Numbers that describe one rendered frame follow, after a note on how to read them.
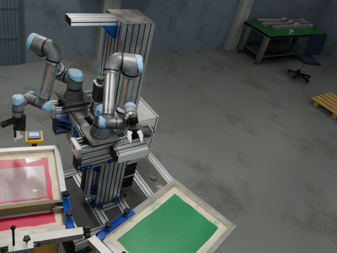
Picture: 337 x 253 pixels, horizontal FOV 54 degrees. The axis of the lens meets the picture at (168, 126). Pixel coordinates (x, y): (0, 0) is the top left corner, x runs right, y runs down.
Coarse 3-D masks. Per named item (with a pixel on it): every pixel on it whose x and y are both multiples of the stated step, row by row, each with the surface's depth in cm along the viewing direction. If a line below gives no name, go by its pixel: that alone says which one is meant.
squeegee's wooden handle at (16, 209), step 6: (12, 204) 202; (18, 204) 203; (24, 204) 204; (30, 204) 205; (36, 204) 206; (42, 204) 207; (48, 204) 209; (54, 204) 211; (0, 210) 198; (6, 210) 200; (12, 210) 202; (18, 210) 203; (24, 210) 205; (30, 210) 207; (36, 210) 209; (42, 210) 211
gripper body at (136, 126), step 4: (128, 124) 188; (132, 124) 188; (136, 124) 188; (128, 128) 185; (132, 128) 186; (136, 128) 186; (132, 132) 186; (136, 132) 187; (132, 136) 189; (136, 136) 188
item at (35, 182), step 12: (24, 168) 240; (36, 168) 243; (48, 168) 245; (24, 180) 231; (36, 180) 234; (48, 180) 236; (24, 192) 224; (36, 192) 226; (48, 192) 228; (24, 216) 209; (36, 216) 211; (48, 216) 213
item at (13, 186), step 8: (0, 160) 241; (8, 160) 243; (16, 160) 244; (0, 168) 235; (8, 168) 237; (16, 168) 238; (0, 176) 230; (8, 176) 231; (16, 176) 233; (0, 184) 224; (8, 184) 226; (16, 184) 227; (0, 192) 219; (8, 192) 221; (16, 192) 222; (0, 200) 214; (8, 200) 216; (16, 200) 217; (0, 224) 201; (8, 224) 202; (16, 224) 204
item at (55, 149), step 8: (0, 152) 243; (8, 152) 245; (16, 152) 248; (24, 152) 250; (32, 152) 253; (40, 152) 255; (48, 152) 258; (56, 152) 255; (56, 160) 248; (64, 184) 232; (16, 232) 196; (24, 232) 197; (32, 232) 198; (40, 232) 199
